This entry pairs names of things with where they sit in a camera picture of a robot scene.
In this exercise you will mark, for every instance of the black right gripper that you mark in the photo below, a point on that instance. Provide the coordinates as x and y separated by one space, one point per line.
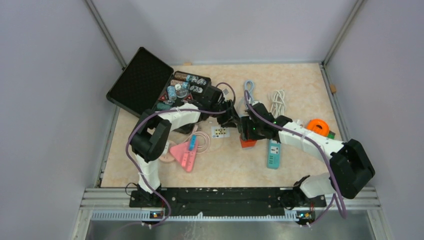
246 122

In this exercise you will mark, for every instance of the black poker chip case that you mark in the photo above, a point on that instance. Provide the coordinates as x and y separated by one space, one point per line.
149 83

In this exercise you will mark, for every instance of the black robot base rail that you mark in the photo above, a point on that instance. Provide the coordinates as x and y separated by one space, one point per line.
226 201

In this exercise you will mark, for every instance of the pink triangular power strip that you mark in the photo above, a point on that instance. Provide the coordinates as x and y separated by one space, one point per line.
183 156

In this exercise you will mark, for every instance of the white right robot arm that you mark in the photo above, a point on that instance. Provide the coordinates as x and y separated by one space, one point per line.
349 168

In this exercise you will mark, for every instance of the pink round plug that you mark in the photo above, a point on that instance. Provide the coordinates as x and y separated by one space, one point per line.
166 156

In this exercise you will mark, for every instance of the orange ring toy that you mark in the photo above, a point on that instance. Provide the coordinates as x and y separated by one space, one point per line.
318 126

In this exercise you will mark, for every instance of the teal power strip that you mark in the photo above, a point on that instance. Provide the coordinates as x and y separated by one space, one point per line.
274 154

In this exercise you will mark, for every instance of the blue small block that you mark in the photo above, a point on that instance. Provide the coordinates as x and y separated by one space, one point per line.
192 142

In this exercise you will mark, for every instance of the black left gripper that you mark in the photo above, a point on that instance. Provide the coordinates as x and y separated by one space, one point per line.
230 119

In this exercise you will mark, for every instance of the white tiger cube socket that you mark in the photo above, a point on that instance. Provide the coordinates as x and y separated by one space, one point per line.
299 122

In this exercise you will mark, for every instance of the red cube socket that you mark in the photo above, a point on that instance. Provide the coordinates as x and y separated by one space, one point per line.
246 144

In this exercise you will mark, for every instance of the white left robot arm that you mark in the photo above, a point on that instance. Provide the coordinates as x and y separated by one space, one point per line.
148 139

